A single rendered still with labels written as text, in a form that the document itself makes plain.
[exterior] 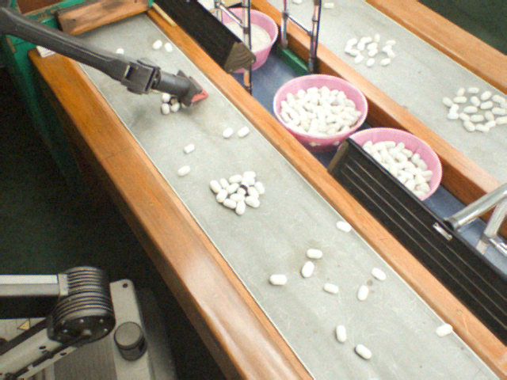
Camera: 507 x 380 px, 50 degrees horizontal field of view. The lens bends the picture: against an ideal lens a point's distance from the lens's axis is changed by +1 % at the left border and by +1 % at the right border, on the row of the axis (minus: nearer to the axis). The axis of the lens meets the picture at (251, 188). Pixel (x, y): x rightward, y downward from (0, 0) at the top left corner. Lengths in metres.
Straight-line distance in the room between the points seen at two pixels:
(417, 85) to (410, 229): 0.87
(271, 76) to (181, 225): 0.71
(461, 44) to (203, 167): 0.93
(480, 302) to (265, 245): 0.56
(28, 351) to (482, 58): 1.48
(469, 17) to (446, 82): 1.78
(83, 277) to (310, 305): 0.49
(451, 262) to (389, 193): 0.15
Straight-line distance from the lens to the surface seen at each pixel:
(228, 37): 1.23
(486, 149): 1.59
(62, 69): 1.81
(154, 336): 1.63
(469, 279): 0.89
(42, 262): 2.29
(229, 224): 1.31
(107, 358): 1.49
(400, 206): 0.93
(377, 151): 1.51
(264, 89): 1.76
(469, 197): 1.50
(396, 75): 1.76
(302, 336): 1.17
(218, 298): 1.18
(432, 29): 1.94
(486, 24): 3.51
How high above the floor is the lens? 1.80
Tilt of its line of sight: 50 degrees down
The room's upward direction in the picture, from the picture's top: 1 degrees counter-clockwise
